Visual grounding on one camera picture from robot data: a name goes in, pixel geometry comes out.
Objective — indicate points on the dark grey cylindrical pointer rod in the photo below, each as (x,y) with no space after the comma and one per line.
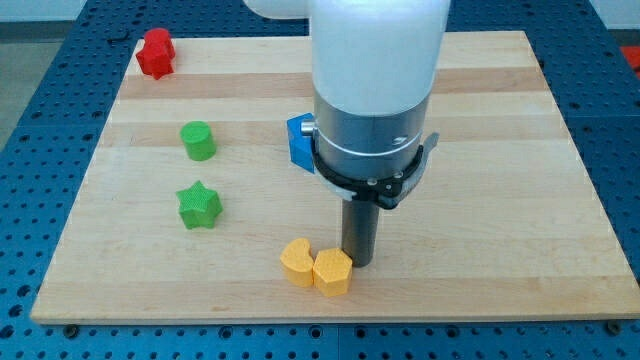
(359,228)

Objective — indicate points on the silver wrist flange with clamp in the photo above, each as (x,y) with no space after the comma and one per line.
(378,158)

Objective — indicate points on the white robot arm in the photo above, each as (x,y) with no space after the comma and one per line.
(373,69)

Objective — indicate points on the green star block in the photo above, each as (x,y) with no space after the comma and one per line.
(199,206)

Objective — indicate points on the red star block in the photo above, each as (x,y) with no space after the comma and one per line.
(155,57)

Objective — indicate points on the yellow hexagon block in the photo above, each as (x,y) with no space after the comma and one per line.
(332,272)

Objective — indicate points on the yellow heart block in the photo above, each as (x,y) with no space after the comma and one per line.
(297,262)

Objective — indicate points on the blue cube block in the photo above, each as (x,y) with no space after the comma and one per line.
(299,144)

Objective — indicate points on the light wooden board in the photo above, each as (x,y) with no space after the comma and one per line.
(504,226)

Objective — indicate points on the green cylinder block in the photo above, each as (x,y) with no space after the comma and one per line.
(198,140)

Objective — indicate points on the red object at right edge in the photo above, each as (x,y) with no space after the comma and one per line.
(632,56)

